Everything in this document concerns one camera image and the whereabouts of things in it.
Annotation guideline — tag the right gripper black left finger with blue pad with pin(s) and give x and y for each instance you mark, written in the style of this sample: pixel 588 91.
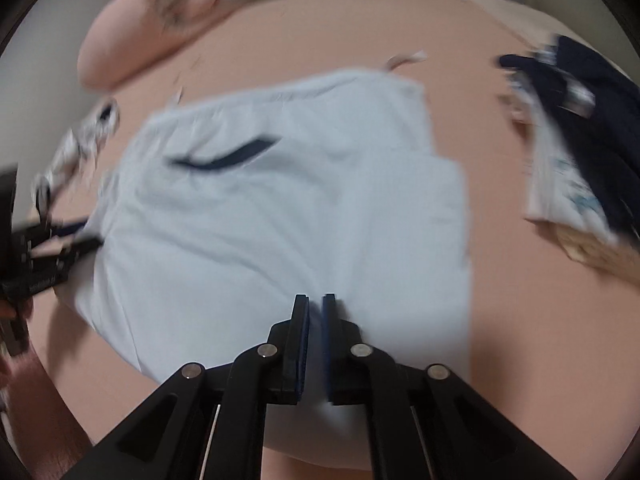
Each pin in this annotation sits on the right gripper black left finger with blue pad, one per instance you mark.
pixel 208 423

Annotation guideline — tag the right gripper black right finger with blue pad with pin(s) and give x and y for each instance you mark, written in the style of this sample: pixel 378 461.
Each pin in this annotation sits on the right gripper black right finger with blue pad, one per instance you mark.
pixel 424 424

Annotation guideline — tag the white shirt navy trim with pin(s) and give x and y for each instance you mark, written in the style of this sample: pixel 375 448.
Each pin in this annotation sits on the white shirt navy trim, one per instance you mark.
pixel 220 213

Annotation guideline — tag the small white navy garment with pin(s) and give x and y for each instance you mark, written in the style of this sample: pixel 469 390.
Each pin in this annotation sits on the small white navy garment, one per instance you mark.
pixel 76 156

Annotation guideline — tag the pink bed sheet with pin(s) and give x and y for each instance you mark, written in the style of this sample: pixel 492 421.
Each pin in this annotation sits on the pink bed sheet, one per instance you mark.
pixel 555 345

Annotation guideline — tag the person pink clothing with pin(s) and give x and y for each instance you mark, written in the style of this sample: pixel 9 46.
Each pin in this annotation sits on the person pink clothing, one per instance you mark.
pixel 47 436

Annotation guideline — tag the folded tan garment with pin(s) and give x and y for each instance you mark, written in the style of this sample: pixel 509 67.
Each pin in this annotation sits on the folded tan garment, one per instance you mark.
pixel 620 260

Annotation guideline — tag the folded white printed garment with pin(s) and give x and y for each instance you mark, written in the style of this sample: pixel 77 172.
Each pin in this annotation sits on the folded white printed garment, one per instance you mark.
pixel 557 192

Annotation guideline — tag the rolled pink quilt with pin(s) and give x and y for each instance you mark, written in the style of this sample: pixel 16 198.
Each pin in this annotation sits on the rolled pink quilt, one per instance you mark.
pixel 129 36

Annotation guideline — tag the folded navy garment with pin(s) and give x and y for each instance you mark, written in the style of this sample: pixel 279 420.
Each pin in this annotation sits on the folded navy garment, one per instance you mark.
pixel 597 110

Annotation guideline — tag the light pink blanket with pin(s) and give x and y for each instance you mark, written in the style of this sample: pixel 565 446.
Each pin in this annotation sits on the light pink blanket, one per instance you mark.
pixel 589 22

